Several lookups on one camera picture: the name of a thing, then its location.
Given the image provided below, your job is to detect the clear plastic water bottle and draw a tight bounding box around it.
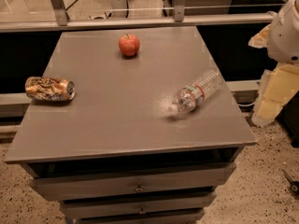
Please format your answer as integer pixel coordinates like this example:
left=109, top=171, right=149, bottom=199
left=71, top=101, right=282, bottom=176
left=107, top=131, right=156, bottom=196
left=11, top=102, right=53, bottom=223
left=168, top=70, right=223, bottom=116

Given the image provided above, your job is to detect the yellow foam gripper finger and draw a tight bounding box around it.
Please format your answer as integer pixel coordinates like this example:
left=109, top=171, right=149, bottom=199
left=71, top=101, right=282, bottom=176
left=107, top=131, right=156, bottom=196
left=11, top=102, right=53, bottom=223
left=251, top=63, right=299, bottom=127
left=248, top=25, right=270, bottom=49

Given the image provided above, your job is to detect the red apple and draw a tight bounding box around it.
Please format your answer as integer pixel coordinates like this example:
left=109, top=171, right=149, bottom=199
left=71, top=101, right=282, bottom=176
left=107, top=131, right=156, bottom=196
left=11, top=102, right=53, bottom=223
left=119, top=34, right=140, bottom=57

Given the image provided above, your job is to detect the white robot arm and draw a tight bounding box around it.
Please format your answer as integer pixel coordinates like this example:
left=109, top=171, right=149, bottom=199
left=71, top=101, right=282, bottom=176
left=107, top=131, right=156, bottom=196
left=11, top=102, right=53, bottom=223
left=248, top=0, right=299, bottom=127

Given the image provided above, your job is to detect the metal railing frame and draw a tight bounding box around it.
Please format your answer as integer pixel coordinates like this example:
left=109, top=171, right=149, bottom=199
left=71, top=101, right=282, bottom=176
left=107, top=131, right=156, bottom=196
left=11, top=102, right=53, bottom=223
left=0, top=0, right=288, bottom=33

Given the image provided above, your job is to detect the white cable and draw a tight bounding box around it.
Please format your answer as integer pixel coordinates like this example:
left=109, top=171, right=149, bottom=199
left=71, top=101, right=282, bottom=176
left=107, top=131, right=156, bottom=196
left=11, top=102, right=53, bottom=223
left=236, top=100, right=257, bottom=108

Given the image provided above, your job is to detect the crushed patterned soda can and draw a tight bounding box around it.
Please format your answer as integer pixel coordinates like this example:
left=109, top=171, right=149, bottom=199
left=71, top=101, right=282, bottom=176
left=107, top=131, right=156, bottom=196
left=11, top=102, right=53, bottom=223
left=25, top=77, right=76, bottom=102

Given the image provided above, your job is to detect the grey drawer cabinet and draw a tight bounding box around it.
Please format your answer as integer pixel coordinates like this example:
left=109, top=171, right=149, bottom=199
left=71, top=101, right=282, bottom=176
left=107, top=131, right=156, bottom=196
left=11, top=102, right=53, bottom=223
left=6, top=27, right=255, bottom=224

